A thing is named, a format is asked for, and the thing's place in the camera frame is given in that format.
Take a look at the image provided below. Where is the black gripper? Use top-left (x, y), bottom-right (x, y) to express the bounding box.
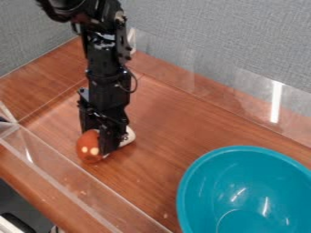
top-left (78, 68), bottom-right (131, 157)

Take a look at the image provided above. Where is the red and white toy mushroom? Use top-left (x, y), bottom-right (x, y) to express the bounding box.
top-left (75, 127), bottom-right (136, 164)

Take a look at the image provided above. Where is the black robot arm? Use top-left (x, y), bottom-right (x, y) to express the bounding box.
top-left (35, 0), bottom-right (138, 157)

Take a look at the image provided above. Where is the blue plastic bowl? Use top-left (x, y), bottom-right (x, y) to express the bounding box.
top-left (176, 146), bottom-right (311, 233)

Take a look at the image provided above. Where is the black cable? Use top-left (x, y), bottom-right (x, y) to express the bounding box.
top-left (115, 71), bottom-right (140, 94)

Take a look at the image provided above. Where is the clear acrylic barrier wall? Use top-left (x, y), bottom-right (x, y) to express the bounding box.
top-left (0, 32), bottom-right (311, 233)

